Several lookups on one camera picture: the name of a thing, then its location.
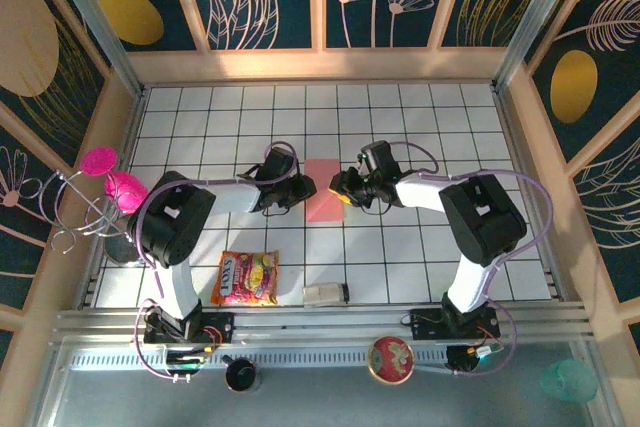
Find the pink cloth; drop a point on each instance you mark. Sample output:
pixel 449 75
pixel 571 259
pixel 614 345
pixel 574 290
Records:
pixel 324 197

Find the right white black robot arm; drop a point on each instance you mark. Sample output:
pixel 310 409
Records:
pixel 480 222

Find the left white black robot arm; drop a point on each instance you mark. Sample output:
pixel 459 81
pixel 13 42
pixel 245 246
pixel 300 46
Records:
pixel 170 222

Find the orange candy bag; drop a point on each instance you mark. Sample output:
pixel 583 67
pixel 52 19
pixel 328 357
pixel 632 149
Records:
pixel 245 278

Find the small white black box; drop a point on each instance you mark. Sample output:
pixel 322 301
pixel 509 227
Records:
pixel 325 294

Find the domed pink round pad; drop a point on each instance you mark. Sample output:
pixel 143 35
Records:
pixel 125 192

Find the perforated metal strip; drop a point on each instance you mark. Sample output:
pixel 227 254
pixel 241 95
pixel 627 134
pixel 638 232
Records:
pixel 310 360

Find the red round plate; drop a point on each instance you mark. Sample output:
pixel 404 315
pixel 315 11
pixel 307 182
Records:
pixel 391 360

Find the round steel cup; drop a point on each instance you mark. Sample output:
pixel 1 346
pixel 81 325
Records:
pixel 117 251

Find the flat pink round pad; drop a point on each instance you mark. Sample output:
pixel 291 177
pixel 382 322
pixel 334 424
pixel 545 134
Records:
pixel 100 161

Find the green translucent cup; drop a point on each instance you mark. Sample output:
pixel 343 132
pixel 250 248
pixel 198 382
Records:
pixel 569 381

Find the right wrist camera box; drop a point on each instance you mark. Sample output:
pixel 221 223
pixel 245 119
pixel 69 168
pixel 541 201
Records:
pixel 380 159

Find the aluminium mounting rail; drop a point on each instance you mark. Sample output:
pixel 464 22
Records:
pixel 325 322

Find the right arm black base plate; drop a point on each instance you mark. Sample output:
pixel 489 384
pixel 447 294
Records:
pixel 425 323

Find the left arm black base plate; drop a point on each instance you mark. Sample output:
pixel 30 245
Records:
pixel 220 327

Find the aluminium frame post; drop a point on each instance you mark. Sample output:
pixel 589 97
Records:
pixel 95 22
pixel 537 17

